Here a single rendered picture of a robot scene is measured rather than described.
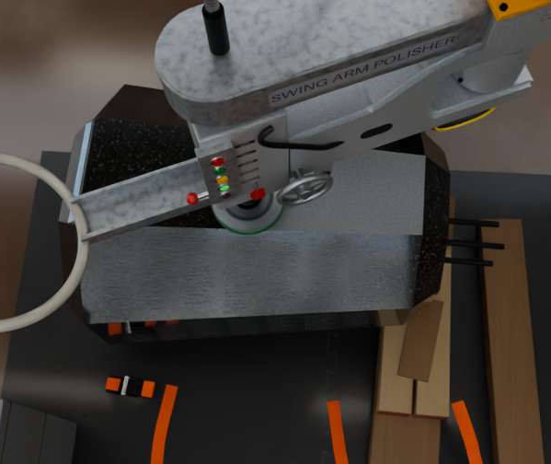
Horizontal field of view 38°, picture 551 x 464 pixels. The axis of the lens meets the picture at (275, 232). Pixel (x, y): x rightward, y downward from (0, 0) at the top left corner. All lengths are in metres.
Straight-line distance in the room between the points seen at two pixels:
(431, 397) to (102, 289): 1.21
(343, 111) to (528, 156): 1.75
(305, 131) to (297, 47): 0.31
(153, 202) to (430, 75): 0.80
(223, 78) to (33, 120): 2.16
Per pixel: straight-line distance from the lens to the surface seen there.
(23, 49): 3.84
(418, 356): 2.93
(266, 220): 2.31
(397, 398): 2.91
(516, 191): 3.43
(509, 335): 3.14
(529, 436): 3.11
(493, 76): 2.02
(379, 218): 2.38
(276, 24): 1.62
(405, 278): 2.44
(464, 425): 2.95
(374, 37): 1.61
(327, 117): 1.86
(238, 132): 1.69
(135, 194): 2.17
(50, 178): 2.19
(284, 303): 2.48
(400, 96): 1.86
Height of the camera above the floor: 3.10
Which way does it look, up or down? 72 degrees down
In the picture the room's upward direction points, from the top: 6 degrees counter-clockwise
